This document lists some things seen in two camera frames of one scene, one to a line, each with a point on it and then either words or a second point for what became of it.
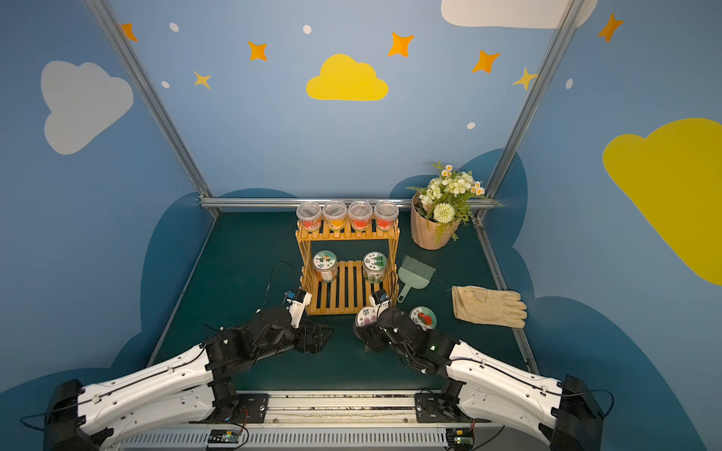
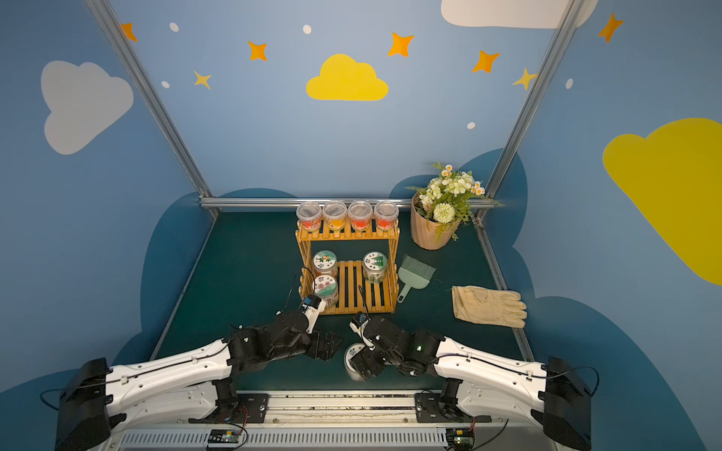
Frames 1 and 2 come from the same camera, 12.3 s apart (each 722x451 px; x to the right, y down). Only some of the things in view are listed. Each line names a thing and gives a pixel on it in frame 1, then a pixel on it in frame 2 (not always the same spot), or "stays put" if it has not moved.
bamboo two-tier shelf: [340, 269] stays put
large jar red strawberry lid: [424, 317] to [350, 351]
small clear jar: [359, 213] stays put
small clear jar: [335, 213] stays put
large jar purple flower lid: [366, 316] to [326, 287]
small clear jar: [385, 215] stays put
